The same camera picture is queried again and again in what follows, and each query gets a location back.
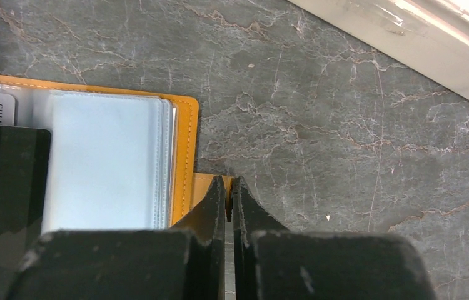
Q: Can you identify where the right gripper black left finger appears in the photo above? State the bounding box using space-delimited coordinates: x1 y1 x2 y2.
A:
6 176 226 299

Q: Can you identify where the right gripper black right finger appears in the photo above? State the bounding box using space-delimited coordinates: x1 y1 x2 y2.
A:
231 177 436 299

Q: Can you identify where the black credit card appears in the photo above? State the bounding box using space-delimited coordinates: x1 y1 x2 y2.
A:
0 126 51 299

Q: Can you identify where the white plastic tray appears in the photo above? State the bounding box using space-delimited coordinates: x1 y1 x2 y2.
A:
296 0 469 100

